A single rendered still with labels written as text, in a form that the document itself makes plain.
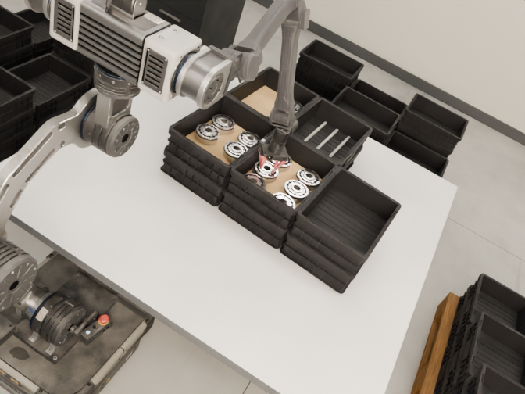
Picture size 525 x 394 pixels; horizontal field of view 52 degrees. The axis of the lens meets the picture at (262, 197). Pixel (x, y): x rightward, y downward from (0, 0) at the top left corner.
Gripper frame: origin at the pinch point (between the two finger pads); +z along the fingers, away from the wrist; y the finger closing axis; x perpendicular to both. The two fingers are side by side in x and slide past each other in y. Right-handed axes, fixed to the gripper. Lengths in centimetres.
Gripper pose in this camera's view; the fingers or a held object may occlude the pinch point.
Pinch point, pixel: (267, 166)
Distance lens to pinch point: 215.9
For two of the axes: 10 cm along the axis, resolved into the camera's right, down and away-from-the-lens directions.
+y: -9.3, -0.5, -3.7
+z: -3.0, 7.0, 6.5
